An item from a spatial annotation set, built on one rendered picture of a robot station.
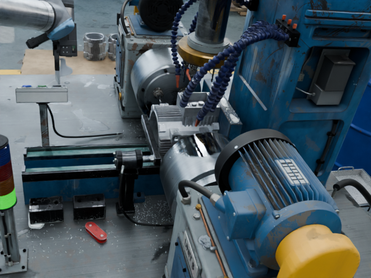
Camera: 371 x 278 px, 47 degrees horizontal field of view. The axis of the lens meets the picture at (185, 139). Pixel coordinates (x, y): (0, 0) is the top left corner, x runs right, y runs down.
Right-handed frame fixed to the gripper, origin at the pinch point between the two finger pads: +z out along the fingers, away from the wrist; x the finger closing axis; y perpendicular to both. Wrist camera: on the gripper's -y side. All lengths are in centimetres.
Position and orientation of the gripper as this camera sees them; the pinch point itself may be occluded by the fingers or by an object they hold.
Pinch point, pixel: (57, 80)
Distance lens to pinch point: 156.7
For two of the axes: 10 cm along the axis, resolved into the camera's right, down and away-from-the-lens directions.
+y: 9.6, -0.3, 2.7
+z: -0.2, 9.8, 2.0
